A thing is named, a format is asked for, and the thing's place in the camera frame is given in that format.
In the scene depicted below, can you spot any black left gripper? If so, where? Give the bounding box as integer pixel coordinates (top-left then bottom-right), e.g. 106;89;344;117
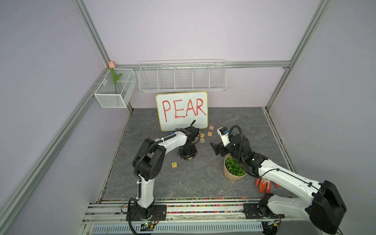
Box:
179;144;198;160

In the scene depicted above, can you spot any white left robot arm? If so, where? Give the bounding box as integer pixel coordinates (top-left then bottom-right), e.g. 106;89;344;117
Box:
132;128;200;210

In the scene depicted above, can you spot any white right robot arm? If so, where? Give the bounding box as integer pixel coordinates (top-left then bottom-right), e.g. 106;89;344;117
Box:
211;128;347;235

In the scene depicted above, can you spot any whiteboard with red PEAR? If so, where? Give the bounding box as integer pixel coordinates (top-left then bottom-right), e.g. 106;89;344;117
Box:
155;91;209;132

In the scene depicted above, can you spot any paper cup with green plant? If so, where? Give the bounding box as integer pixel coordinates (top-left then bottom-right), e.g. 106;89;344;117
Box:
223;155;247;182

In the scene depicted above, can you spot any small white mesh basket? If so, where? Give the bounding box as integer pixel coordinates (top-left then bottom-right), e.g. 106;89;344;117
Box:
94;69;137;108

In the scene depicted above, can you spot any artificial pink tulip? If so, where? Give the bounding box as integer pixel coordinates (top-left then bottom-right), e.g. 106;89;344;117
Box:
108;61;122;94

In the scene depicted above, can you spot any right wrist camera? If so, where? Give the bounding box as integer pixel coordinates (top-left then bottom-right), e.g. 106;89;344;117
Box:
217;126;230;147

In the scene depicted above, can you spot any black corrugated cable right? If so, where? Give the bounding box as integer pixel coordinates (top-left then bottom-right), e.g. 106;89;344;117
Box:
228;124;256;178

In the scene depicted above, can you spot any long white wire basket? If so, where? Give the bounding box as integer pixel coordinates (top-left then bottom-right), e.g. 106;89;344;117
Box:
138;59;227;93

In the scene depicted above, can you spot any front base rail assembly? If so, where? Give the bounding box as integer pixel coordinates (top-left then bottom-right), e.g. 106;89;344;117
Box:
78;197;320;235

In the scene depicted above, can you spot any aluminium frame rail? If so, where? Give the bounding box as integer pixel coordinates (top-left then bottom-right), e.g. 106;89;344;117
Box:
1;1;333;235

